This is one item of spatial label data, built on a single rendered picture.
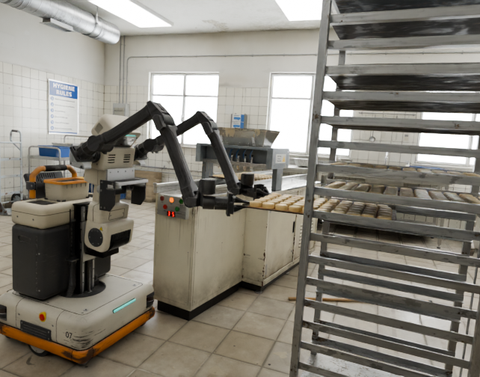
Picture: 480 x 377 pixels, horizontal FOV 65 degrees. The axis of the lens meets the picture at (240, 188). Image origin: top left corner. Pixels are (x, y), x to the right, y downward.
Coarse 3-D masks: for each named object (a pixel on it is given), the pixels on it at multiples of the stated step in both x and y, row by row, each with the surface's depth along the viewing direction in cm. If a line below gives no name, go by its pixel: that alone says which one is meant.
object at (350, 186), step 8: (336, 184) 164; (344, 184) 174; (352, 184) 168; (360, 184) 171; (376, 192) 143; (384, 192) 145; (392, 192) 146; (400, 192) 154; (408, 192) 152; (416, 192) 152; (424, 192) 155; (432, 192) 156; (440, 192) 159; (448, 192) 160; (448, 200) 132; (456, 200) 134; (464, 200) 135; (472, 200) 138
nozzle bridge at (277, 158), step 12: (204, 144) 314; (228, 144) 313; (204, 156) 323; (228, 156) 314; (240, 156) 308; (264, 156) 297; (276, 156) 290; (288, 156) 311; (204, 168) 329; (276, 168) 293; (276, 180) 296
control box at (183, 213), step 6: (168, 198) 245; (174, 198) 242; (180, 198) 240; (162, 204) 248; (168, 204) 245; (174, 204) 243; (180, 204) 240; (162, 210) 248; (168, 210) 246; (174, 210) 243; (180, 210) 241; (186, 210) 239; (174, 216) 243; (180, 216) 241; (186, 216) 239
